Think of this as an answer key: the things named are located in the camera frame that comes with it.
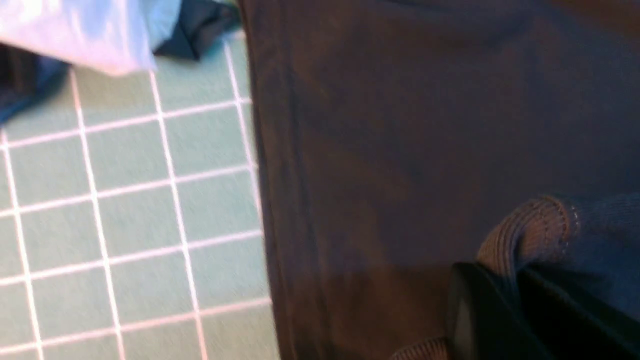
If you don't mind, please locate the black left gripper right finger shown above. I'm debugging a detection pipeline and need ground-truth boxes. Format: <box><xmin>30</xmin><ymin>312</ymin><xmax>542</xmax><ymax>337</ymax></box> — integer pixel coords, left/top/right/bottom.
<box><xmin>517</xmin><ymin>268</ymin><xmax>640</xmax><ymax>360</ymax></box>

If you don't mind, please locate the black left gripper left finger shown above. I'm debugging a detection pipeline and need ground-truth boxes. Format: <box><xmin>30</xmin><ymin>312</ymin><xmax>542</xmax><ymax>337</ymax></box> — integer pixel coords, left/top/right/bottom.
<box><xmin>446</xmin><ymin>263</ymin><xmax>551</xmax><ymax>360</ymax></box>

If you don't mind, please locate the dark gray long-sleeve top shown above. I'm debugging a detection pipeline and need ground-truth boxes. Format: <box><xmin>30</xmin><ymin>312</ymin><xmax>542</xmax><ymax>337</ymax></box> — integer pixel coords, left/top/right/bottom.
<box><xmin>238</xmin><ymin>0</ymin><xmax>639</xmax><ymax>360</ymax></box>

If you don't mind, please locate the green grid cutting mat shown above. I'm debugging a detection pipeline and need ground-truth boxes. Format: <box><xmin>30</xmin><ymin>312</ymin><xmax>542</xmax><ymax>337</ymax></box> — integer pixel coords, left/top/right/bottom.
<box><xmin>1</xmin><ymin>30</ymin><xmax>280</xmax><ymax>360</ymax></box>

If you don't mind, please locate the dark gray crumpled garment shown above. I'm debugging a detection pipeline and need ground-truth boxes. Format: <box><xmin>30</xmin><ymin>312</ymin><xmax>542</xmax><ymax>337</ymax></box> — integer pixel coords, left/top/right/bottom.
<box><xmin>153</xmin><ymin>0</ymin><xmax>242</xmax><ymax>62</ymax></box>

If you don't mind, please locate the white crumpled garment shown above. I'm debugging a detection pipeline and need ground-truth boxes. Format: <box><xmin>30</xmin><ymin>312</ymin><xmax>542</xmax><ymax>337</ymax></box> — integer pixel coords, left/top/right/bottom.
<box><xmin>0</xmin><ymin>0</ymin><xmax>182</xmax><ymax>76</ymax></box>

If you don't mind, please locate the blue garment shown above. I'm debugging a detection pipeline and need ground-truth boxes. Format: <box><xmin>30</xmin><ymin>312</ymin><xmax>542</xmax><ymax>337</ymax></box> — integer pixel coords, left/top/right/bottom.
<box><xmin>0</xmin><ymin>44</ymin><xmax>69</xmax><ymax>125</ymax></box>

